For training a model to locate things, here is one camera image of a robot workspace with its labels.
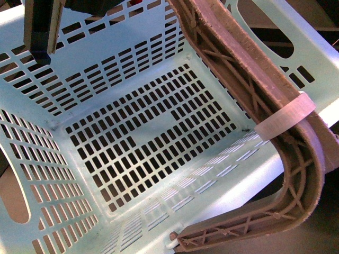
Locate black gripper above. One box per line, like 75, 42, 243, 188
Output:
23, 0, 123, 65

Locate light blue plastic basket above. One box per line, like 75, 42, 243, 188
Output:
1, 1, 338, 253

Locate brown basket handle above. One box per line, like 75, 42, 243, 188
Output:
169, 1, 338, 252

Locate red apple on shelf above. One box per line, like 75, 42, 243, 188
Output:
130, 0, 142, 5

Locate white zip tie band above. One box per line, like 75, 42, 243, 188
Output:
254, 92, 316, 141

